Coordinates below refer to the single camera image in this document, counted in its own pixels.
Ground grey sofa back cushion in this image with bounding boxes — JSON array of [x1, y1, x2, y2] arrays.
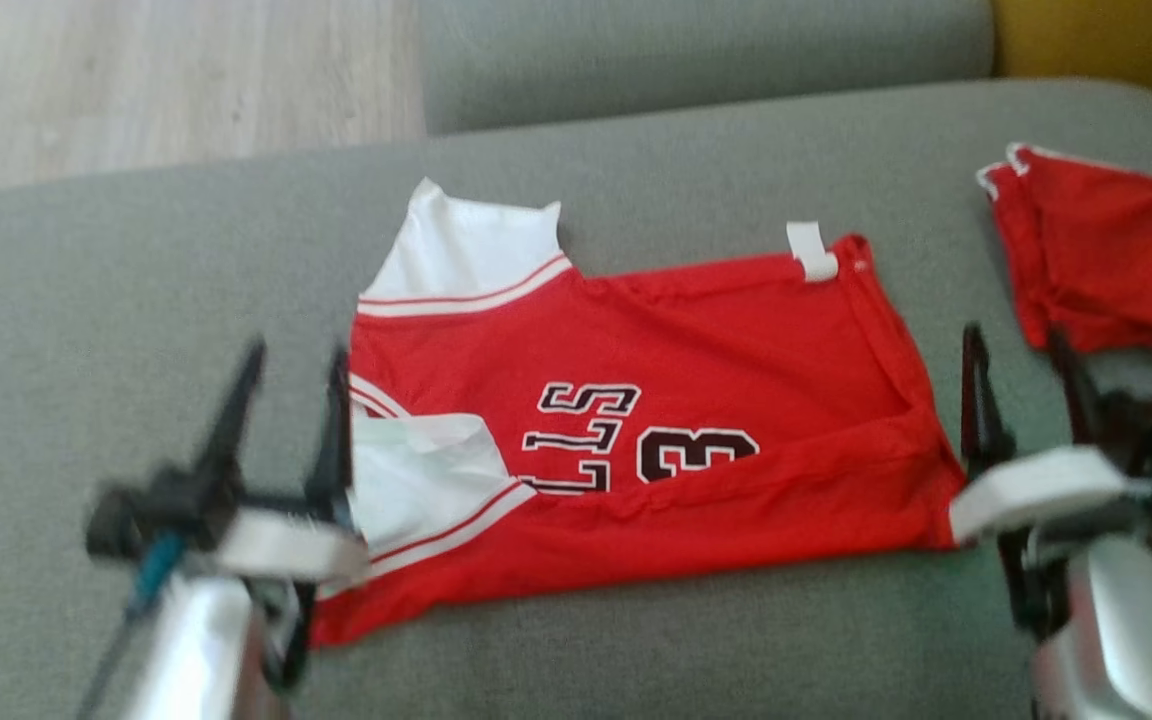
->
[[418, 0, 999, 137]]

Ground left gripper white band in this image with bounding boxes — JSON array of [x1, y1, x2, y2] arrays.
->
[[186, 338, 374, 589]]

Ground grey sofa seat cushion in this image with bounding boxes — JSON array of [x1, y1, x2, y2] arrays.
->
[[0, 78, 1152, 720]]

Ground left black cable teal connector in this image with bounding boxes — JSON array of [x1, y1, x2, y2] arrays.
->
[[74, 530, 189, 720]]

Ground red shorts with white trim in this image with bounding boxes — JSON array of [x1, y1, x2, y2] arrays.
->
[[975, 142, 1152, 370]]

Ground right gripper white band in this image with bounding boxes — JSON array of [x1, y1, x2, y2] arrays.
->
[[948, 321, 1152, 548]]

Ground red and white basketball jersey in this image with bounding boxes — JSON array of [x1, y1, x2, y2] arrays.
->
[[310, 177, 968, 650]]

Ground yellow cushion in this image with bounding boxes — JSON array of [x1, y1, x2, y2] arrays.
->
[[992, 0, 1152, 133]]

